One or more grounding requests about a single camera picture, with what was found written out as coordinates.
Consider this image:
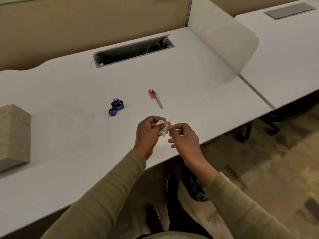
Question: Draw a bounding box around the clear fountain pen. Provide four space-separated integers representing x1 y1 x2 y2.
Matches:
152 90 164 109

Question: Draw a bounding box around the grey desk cable tray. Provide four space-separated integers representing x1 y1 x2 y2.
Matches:
92 34 175 69

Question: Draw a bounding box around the person's right hand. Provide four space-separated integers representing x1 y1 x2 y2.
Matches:
167 123 208 172

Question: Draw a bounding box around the white desk divider panel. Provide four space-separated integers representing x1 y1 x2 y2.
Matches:
187 0 259 75

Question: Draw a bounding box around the person's black shoe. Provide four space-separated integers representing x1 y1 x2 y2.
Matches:
146 207 162 234
165 174 180 217

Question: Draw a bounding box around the blue glass ink bottle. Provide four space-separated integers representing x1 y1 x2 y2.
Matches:
111 98 124 110

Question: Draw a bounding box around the grey closed cable tray lid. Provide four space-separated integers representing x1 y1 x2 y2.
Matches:
263 2 317 21

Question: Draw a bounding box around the white tissue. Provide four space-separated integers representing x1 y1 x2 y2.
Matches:
155 120 170 137

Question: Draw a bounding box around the person's left forearm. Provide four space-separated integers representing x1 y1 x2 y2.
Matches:
41 148 147 239

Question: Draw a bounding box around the person's right forearm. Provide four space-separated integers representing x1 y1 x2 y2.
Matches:
186 157 301 239

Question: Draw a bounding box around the black office chair base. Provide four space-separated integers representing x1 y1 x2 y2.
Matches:
224 113 283 144

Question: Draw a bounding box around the beige partition panel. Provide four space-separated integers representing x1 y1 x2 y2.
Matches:
0 0 193 72

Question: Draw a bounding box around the person's left hand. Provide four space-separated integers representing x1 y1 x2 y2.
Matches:
134 116 172 161

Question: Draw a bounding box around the light wooden box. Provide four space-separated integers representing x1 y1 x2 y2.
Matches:
0 104 32 173

